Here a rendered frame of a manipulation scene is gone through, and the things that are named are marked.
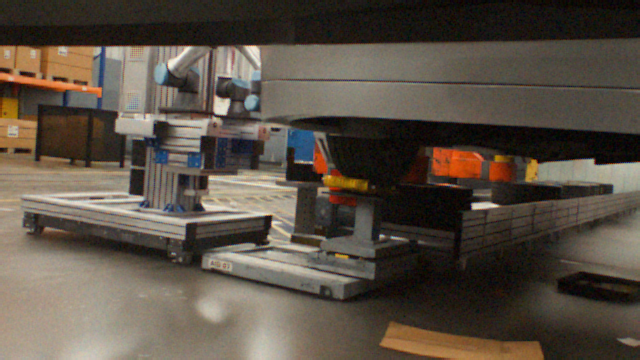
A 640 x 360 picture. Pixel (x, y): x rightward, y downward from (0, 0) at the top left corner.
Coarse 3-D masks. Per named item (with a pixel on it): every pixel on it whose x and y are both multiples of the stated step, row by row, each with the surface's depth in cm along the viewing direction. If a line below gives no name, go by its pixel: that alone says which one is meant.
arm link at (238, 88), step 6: (234, 78) 402; (240, 78) 410; (228, 84) 405; (234, 84) 401; (240, 84) 400; (246, 84) 401; (228, 90) 405; (234, 90) 401; (240, 90) 400; (246, 90) 402; (228, 96) 408; (234, 96) 401; (240, 96) 400; (246, 96) 402
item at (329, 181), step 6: (324, 180) 330; (330, 180) 327; (336, 180) 326; (342, 180) 324; (348, 180) 323; (354, 180) 321; (360, 180) 320; (366, 180) 319; (330, 186) 329; (336, 186) 327; (342, 186) 324; (348, 186) 322; (354, 186) 321; (360, 186) 319; (366, 186) 317; (372, 186) 318
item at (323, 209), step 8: (320, 200) 373; (328, 200) 371; (320, 208) 374; (328, 208) 371; (336, 208) 370; (344, 208) 369; (352, 208) 367; (320, 216) 373; (328, 216) 371; (336, 216) 371; (344, 216) 368; (352, 216) 365; (320, 224) 374; (328, 224) 371; (336, 224) 372; (344, 224) 372; (352, 224) 368; (328, 232) 382; (336, 232) 387; (344, 232) 384; (352, 232) 382
